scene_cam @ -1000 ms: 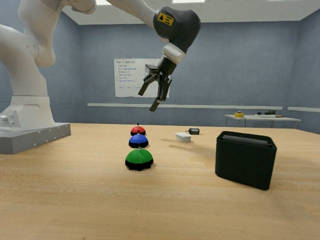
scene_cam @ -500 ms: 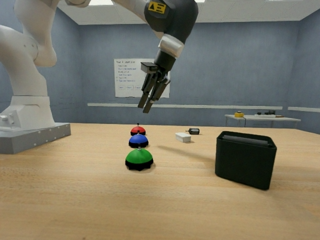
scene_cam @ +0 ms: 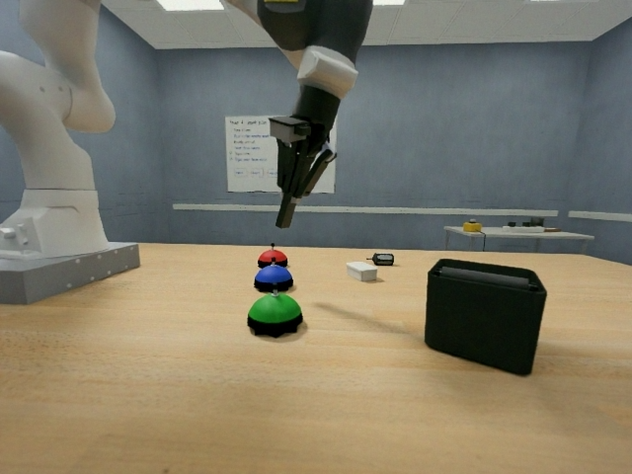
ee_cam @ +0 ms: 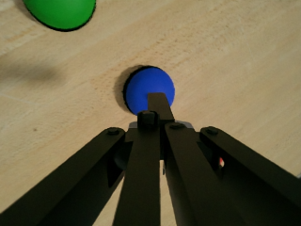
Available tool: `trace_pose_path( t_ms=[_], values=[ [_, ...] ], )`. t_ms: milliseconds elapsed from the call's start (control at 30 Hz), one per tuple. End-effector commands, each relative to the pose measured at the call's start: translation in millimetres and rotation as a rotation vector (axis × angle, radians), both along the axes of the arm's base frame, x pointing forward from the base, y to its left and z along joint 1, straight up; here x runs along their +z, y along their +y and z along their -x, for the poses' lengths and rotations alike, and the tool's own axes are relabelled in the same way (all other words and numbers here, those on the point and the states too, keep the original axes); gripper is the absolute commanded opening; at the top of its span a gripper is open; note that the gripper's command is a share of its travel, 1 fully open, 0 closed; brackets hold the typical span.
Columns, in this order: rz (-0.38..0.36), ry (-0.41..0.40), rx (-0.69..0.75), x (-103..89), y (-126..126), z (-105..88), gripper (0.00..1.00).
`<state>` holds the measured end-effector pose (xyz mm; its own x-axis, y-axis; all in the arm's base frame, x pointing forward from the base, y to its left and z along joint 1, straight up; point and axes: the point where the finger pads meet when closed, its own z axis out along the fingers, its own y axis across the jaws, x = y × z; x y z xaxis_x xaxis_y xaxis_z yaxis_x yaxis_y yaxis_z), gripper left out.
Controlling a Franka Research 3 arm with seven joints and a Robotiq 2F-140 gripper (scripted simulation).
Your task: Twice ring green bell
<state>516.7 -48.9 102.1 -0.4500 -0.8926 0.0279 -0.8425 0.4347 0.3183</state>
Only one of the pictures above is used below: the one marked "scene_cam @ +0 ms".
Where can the green dome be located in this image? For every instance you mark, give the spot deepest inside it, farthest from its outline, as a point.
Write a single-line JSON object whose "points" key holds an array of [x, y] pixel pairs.
{"points": [[274, 314]]}

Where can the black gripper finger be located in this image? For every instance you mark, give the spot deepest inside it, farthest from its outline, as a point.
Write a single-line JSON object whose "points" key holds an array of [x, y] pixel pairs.
{"points": [[287, 161], [304, 180]]}

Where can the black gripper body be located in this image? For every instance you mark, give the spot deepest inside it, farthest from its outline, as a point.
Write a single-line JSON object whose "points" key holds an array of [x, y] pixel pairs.
{"points": [[319, 107]]}

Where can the red bell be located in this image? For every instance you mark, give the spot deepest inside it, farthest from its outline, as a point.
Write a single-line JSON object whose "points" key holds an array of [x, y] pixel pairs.
{"points": [[266, 258]]}

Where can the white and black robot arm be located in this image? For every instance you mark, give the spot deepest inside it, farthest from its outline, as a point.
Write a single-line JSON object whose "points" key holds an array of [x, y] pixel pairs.
{"points": [[37, 103]]}

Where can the blue dome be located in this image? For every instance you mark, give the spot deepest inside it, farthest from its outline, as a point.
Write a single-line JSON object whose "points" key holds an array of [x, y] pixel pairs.
{"points": [[265, 278]]}

